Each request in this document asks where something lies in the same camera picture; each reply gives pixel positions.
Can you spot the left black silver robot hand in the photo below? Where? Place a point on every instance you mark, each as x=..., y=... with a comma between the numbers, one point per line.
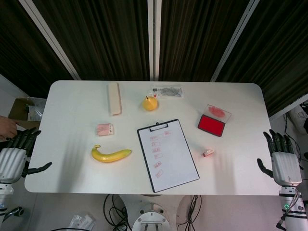
x=13, y=163

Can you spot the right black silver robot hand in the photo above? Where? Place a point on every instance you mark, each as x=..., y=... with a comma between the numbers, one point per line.
x=286, y=168

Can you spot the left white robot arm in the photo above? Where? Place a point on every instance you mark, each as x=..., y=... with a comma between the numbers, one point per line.
x=4, y=195

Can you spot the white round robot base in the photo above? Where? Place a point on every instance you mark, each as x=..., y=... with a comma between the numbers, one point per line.
x=150, y=216

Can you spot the person's bare hand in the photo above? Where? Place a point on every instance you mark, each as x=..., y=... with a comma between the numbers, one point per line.
x=7, y=128

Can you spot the red ink pad clear lid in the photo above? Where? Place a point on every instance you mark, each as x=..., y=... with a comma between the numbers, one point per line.
x=211, y=125

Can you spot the black clipboard with white paper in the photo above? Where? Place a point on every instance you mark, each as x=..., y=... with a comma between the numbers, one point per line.
x=170, y=158

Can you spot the brown cardboard box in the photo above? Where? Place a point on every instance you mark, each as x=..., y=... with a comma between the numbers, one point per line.
x=16, y=108

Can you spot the clear plastic packets on floor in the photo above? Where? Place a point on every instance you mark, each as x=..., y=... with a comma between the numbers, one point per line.
x=80, y=221

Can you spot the yellow banana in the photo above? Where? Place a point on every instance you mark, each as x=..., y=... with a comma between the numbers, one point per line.
x=110, y=156

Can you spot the pink tissue packet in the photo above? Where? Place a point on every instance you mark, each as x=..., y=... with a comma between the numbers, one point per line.
x=105, y=130

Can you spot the long beige lidded box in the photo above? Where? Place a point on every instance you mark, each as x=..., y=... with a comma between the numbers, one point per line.
x=114, y=98

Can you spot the clear printed plastic bag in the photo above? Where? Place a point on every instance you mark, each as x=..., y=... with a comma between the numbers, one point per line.
x=168, y=92

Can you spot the yellow pear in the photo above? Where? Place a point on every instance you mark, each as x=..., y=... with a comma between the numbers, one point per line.
x=150, y=104

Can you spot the dark pleated curtain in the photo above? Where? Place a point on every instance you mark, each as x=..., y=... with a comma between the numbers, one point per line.
x=108, y=36

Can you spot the white frame rail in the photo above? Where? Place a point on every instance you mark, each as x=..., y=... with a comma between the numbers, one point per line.
x=287, y=108

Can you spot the white slanted frame post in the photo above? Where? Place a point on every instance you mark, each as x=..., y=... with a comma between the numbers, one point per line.
x=51, y=41
x=237, y=38

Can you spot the white upright frame post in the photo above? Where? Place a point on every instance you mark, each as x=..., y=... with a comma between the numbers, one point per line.
x=154, y=36

